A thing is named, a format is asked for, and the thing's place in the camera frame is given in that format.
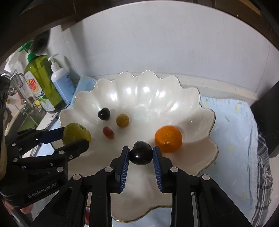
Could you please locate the orange tangerine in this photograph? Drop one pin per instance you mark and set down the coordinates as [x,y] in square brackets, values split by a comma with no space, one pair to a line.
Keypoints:
[168,138]

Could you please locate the dark grape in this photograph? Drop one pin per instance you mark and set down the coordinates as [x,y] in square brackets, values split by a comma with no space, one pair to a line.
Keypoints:
[141,153]

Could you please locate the checkered plaid cloth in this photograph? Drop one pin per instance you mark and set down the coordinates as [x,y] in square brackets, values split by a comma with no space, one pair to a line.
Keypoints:
[264,183]

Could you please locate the black knife block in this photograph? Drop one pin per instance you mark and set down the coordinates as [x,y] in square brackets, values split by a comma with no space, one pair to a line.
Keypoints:
[265,111]

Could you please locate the red cherry tomato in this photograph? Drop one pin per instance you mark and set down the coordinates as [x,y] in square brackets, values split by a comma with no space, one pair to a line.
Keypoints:
[108,133]

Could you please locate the green apple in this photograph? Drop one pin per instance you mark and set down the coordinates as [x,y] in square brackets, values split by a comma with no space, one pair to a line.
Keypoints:
[74,132]

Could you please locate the light blue patterned cloth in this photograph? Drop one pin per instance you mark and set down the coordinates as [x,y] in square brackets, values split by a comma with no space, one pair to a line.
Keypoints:
[235,134]

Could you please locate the small olive green fruit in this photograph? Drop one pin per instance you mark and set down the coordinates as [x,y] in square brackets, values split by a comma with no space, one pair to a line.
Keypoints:
[122,120]

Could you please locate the stainless steel sink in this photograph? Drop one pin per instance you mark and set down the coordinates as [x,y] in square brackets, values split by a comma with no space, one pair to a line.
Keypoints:
[22,120]

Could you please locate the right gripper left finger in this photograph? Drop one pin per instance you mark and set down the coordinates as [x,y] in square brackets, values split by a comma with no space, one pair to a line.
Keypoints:
[68,206]

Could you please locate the tall chrome faucet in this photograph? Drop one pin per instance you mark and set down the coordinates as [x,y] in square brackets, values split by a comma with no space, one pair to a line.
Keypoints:
[19,83]

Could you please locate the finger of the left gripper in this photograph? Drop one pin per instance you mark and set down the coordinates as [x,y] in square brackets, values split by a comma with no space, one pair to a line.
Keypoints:
[73,150]
[48,136]

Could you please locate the green dish soap bottle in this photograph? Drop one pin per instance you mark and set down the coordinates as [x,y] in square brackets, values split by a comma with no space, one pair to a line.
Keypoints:
[38,76]

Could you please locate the white scalloped ceramic bowl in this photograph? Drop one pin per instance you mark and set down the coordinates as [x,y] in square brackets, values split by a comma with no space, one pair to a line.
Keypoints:
[151,103]

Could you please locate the dark plum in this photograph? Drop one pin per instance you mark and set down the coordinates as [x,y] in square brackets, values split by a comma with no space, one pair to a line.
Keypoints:
[104,114]

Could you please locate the blue pump soap bottle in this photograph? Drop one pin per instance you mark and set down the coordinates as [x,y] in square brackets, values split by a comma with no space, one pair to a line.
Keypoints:
[62,81]

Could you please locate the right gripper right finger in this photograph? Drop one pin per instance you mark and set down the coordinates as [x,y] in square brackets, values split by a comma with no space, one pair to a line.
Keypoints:
[195,198]

